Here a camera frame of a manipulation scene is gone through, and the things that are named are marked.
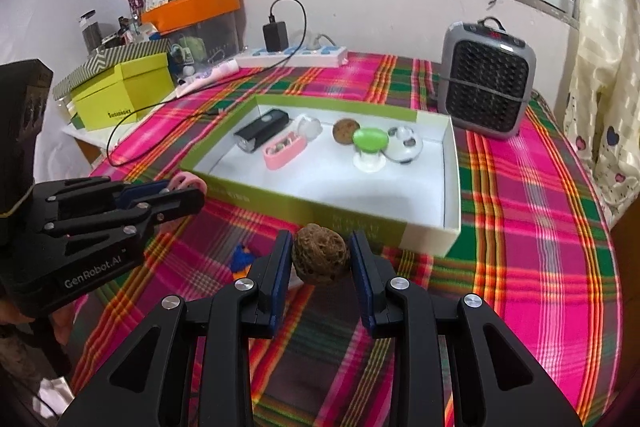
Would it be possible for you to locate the orange lidded clear bin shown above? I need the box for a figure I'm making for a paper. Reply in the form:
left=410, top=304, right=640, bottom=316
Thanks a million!
left=141, top=0, right=241, bottom=72

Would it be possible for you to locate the grey panda mushroom toy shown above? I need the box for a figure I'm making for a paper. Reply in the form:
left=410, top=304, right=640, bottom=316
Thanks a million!
left=387, top=125, right=424, bottom=166

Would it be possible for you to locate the small brown walnut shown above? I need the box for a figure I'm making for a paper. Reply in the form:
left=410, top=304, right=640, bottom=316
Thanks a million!
left=332, top=119, right=362, bottom=144

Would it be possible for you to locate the white power strip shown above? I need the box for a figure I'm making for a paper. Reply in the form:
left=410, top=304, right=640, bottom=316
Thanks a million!
left=235, top=44, right=349, bottom=68

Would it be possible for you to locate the black flashlight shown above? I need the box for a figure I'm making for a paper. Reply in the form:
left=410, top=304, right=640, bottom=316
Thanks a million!
left=233, top=111, right=292, bottom=154

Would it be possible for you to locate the white suction knob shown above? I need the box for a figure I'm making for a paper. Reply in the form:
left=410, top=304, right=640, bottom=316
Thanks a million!
left=292, top=114, right=322, bottom=142

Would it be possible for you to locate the small green container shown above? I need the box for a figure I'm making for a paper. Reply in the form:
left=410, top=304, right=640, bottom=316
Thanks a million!
left=175, top=37, right=206, bottom=62

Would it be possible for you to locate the green white cardboard box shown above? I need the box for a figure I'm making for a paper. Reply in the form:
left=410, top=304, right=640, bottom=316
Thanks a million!
left=179, top=94, right=462, bottom=259

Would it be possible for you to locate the blue orange knitted toy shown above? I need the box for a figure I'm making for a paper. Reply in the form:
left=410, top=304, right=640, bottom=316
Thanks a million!
left=230, top=243, right=257, bottom=278

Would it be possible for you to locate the large wrinkled walnut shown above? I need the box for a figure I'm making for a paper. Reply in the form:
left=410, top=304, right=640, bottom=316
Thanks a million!
left=291, top=223, right=349, bottom=287

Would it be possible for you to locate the green mushroom toy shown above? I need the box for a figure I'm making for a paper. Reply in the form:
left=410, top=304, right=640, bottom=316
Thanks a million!
left=351, top=127, right=390, bottom=172

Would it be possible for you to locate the pink case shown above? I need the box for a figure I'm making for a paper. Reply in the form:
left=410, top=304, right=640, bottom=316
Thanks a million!
left=263, top=132, right=307, bottom=171

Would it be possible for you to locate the lime green box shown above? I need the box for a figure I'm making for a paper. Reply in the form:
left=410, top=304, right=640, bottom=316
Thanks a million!
left=70, top=53, right=173, bottom=132

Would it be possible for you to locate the grey zigzag patterned box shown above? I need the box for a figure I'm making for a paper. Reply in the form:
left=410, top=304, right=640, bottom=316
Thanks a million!
left=52, top=43, right=171, bottom=100

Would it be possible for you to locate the black charger adapter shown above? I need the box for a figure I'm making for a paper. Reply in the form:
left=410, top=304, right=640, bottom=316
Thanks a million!
left=262, top=21, right=290, bottom=54

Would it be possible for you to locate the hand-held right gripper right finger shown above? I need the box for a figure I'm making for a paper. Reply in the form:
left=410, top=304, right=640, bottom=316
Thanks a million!
left=348, top=229, right=583, bottom=427

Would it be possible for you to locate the pink clip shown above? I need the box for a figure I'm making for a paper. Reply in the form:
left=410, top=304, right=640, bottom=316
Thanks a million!
left=167, top=173, right=207, bottom=228

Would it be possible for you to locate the white power strip cable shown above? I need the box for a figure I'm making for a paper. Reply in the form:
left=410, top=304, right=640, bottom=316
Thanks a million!
left=292, top=29, right=336, bottom=50

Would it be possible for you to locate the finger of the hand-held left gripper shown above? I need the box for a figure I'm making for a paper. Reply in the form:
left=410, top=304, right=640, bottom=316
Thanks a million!
left=47, top=188, right=206, bottom=253
left=34, top=177, right=173, bottom=233

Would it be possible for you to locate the person's left hand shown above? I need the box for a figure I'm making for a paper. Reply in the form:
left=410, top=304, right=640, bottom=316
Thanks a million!
left=50, top=302, right=83, bottom=345

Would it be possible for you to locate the cream heart print curtain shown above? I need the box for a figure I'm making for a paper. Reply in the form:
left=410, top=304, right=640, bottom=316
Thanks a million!
left=562, top=0, right=640, bottom=228

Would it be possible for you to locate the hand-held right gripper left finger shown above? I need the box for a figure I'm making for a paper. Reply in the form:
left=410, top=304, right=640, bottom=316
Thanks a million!
left=57, top=229, right=293, bottom=427

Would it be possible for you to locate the plaid tablecloth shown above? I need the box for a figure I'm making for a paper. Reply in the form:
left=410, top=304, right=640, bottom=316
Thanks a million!
left=75, top=49, right=621, bottom=427

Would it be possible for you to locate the white plastic bag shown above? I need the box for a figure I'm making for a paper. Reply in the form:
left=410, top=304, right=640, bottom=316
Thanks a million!
left=35, top=377, right=71, bottom=418

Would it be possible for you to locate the dark glass jar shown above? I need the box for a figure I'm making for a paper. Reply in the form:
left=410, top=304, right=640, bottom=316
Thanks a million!
left=77, top=10, right=101, bottom=55

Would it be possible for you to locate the pink white tube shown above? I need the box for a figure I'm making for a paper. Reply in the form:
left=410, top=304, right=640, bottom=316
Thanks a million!
left=175, top=59, right=240, bottom=96

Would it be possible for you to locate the grey space heater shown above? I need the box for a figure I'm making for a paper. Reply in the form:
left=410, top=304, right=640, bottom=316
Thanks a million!
left=437, top=18, right=537, bottom=140

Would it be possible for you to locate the black charger cable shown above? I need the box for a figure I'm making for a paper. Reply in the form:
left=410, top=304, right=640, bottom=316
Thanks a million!
left=106, top=0, right=307, bottom=168

